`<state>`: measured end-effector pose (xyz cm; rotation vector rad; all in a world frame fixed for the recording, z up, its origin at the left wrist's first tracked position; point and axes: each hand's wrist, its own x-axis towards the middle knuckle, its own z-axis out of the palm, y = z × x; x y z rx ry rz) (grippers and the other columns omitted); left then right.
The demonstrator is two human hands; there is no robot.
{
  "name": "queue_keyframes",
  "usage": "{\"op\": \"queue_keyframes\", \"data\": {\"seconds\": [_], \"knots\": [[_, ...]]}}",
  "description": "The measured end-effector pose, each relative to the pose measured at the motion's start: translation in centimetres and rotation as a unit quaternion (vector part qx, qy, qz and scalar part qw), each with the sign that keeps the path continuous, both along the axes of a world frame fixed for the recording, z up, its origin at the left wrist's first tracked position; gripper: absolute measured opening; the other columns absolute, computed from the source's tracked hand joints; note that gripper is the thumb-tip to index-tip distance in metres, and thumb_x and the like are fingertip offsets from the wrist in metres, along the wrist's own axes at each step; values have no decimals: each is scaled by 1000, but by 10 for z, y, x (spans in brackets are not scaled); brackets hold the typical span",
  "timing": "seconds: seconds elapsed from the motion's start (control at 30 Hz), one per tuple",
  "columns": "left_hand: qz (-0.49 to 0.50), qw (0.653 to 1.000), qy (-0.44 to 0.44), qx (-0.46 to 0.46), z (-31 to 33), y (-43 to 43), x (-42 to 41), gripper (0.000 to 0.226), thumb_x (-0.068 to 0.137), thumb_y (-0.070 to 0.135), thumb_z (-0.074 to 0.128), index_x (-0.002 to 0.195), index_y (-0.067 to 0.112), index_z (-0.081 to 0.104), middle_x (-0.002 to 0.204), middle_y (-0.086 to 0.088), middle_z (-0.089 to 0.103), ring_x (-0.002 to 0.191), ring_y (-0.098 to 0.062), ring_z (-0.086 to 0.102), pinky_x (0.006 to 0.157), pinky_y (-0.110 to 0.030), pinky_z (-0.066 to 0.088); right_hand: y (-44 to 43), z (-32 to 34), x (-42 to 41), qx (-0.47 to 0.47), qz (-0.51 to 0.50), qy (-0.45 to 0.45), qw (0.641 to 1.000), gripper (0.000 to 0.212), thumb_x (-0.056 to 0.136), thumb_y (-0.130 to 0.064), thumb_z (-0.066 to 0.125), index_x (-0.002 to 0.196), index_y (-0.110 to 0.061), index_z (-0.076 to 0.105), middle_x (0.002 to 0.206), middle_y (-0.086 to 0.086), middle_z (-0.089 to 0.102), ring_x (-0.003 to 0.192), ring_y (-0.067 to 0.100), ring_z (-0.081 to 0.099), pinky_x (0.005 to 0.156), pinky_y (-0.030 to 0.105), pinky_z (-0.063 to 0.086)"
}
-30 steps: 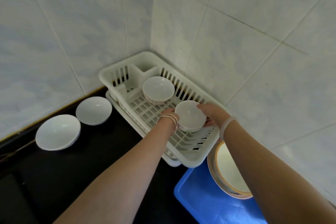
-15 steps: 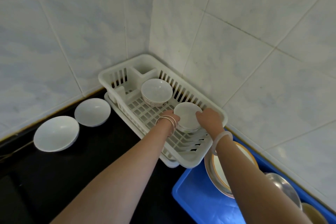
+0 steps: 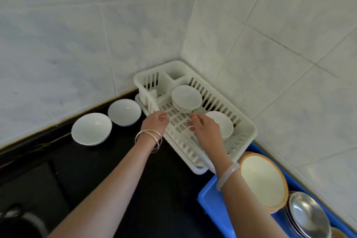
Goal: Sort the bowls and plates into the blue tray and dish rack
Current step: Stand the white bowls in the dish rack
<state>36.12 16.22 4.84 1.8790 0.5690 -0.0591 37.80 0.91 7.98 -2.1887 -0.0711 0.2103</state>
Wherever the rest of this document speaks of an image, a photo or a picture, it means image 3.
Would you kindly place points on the person's right hand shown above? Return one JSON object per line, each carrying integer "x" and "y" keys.
{"x": 207, "y": 134}

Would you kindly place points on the person's left hand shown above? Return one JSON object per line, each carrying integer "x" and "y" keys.
{"x": 154, "y": 123}

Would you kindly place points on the person's right thumb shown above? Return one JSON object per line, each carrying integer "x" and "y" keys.
{"x": 191, "y": 127}

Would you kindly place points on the person's left fingers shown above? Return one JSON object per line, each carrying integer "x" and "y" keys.
{"x": 163, "y": 116}

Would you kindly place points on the person's left forearm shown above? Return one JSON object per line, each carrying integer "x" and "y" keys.
{"x": 111, "y": 190}

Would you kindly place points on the person's right forearm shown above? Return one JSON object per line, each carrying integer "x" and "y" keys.
{"x": 248, "y": 210}

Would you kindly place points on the thin silver bangle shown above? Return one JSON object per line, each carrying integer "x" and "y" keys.
{"x": 145, "y": 132}
{"x": 158, "y": 145}

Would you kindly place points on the white bowl with gold pattern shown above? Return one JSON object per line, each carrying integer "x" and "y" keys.
{"x": 186, "y": 96}

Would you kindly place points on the plain white bowl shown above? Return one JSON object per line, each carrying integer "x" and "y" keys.
{"x": 124, "y": 111}
{"x": 91, "y": 128}
{"x": 224, "y": 124}

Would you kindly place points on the white drain tray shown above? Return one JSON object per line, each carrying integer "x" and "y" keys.
{"x": 197, "y": 170}

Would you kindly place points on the white plastic dish rack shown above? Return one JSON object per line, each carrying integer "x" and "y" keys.
{"x": 245, "y": 131}

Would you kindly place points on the white jade bangle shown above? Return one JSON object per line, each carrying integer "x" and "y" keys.
{"x": 226, "y": 176}

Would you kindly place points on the blue plastic tray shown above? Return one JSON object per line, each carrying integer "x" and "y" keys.
{"x": 212, "y": 203}

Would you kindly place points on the orange bowl with white inside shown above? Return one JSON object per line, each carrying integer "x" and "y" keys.
{"x": 262, "y": 180}

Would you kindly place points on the stainless steel plate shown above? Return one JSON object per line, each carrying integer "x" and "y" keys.
{"x": 308, "y": 214}
{"x": 291, "y": 222}

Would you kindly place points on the yellowish bowl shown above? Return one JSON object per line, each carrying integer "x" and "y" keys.
{"x": 339, "y": 233}

